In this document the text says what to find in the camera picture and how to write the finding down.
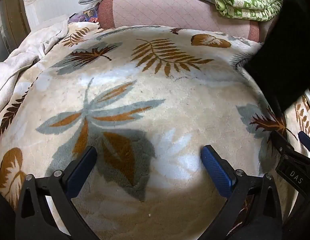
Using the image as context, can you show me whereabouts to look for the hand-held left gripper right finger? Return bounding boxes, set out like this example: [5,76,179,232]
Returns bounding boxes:
[200,144,283,240]

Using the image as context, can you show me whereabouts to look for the cream leaf print blanket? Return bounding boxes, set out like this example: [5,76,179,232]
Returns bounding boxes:
[0,25,310,240]

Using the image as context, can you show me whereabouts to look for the colourful small box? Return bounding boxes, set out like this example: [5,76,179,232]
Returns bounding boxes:
[82,6,100,22]

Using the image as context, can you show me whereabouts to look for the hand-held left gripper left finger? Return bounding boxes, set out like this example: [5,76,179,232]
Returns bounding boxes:
[15,145,100,240]

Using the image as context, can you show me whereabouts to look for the white crumpled cloth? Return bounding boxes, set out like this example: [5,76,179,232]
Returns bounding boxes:
[0,20,69,115]

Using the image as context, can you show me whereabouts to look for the green patterned blanket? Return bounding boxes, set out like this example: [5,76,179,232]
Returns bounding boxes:
[206,0,283,21]

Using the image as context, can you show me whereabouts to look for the black pants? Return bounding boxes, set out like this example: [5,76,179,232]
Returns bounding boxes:
[244,0,310,114]

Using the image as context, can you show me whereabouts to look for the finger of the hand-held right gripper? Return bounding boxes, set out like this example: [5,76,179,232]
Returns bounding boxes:
[298,131,310,155]
[271,131,297,162]

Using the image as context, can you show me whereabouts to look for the wooden door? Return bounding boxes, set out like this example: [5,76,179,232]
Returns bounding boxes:
[0,0,30,63]

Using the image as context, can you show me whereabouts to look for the pink quilted mattress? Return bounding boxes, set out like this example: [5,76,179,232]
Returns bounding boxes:
[97,0,273,42]

